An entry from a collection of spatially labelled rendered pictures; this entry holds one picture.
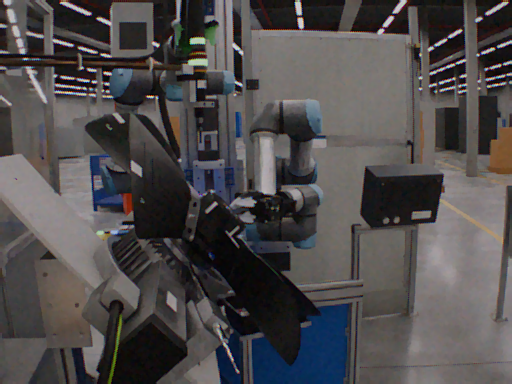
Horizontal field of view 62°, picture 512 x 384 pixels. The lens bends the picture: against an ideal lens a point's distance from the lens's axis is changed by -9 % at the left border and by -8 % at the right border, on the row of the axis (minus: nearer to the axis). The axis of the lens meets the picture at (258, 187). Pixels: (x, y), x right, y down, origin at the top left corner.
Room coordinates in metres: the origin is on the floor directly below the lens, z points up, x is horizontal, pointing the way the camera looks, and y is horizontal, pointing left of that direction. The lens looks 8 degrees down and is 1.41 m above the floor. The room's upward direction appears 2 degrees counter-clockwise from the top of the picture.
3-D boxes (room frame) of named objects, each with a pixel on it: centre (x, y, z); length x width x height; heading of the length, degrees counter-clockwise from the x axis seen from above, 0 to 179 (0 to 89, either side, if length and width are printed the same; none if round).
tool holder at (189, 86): (1.10, 0.14, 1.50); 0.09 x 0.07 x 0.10; 134
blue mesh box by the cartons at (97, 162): (8.24, 2.38, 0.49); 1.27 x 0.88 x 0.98; 173
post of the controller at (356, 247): (1.54, -0.33, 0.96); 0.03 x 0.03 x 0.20; 9
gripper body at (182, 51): (1.22, 0.17, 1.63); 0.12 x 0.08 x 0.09; 19
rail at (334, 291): (1.48, 0.09, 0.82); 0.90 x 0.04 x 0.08; 99
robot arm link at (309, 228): (1.42, -0.12, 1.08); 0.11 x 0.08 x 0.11; 87
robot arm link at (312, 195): (1.42, -0.14, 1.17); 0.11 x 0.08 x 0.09; 136
